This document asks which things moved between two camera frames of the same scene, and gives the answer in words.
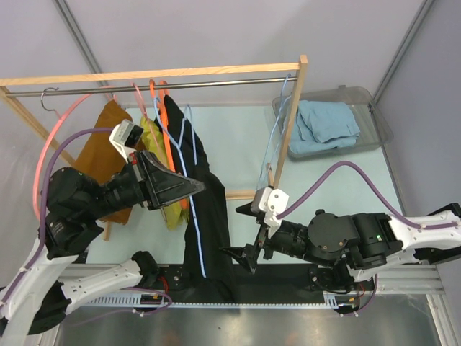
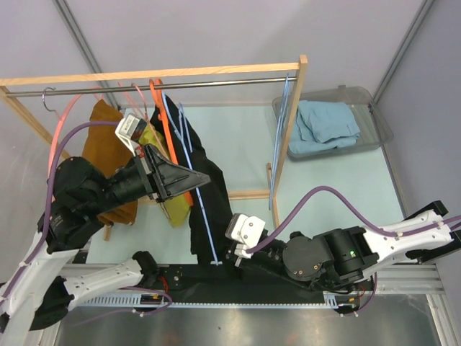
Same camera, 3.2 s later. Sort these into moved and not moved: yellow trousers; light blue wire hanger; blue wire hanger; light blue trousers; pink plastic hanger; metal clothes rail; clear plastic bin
Moved: blue wire hanger; light blue wire hanger; pink plastic hanger
Not moved: metal clothes rail; light blue trousers; yellow trousers; clear plastic bin
